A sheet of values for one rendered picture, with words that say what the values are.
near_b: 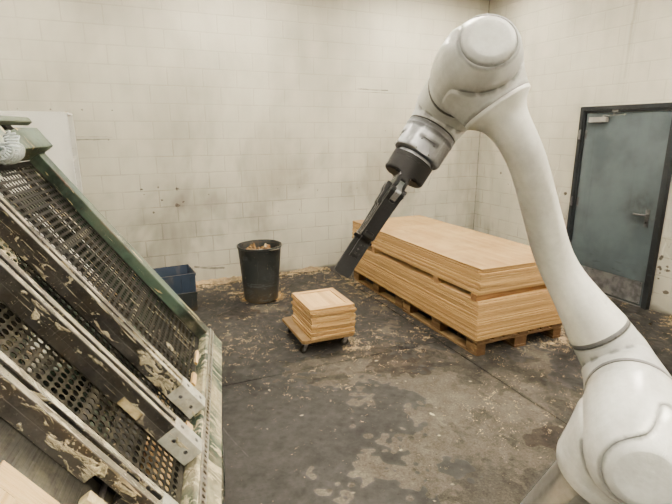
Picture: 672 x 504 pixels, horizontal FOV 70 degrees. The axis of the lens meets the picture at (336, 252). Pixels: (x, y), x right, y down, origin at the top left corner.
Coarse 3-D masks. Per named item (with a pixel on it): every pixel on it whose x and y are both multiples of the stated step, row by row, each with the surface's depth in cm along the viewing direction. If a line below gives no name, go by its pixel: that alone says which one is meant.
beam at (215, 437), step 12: (204, 336) 240; (204, 348) 225; (216, 348) 238; (204, 360) 213; (216, 360) 226; (204, 372) 203; (216, 372) 215; (204, 384) 194; (216, 384) 205; (204, 396) 186; (216, 396) 196; (216, 408) 188; (192, 420) 172; (216, 420) 180; (216, 432) 173; (216, 444) 167; (216, 456) 161; (192, 468) 146; (216, 468) 155; (192, 480) 141; (216, 480) 150; (192, 492) 136; (216, 492) 145
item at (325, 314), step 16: (304, 304) 425; (320, 304) 426; (336, 304) 425; (352, 304) 426; (288, 320) 461; (304, 320) 427; (320, 320) 416; (336, 320) 423; (352, 320) 429; (304, 336) 425; (320, 336) 420; (336, 336) 427; (304, 352) 421
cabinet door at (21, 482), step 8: (0, 464) 91; (8, 464) 92; (0, 472) 89; (8, 472) 91; (16, 472) 92; (0, 480) 88; (8, 480) 90; (16, 480) 91; (24, 480) 93; (0, 488) 87; (8, 488) 89; (16, 488) 90; (24, 488) 92; (32, 488) 93; (40, 488) 95; (0, 496) 86; (8, 496) 87; (16, 496) 89; (24, 496) 90; (32, 496) 92; (40, 496) 93; (48, 496) 95
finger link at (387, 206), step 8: (392, 192) 78; (384, 200) 79; (392, 200) 79; (400, 200) 78; (384, 208) 79; (392, 208) 79; (376, 216) 79; (384, 216) 79; (368, 224) 80; (376, 224) 80; (376, 232) 80
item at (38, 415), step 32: (0, 352) 102; (0, 384) 99; (32, 384) 104; (0, 416) 100; (32, 416) 102; (64, 416) 107; (64, 448) 105; (96, 448) 108; (96, 480) 112; (128, 480) 110
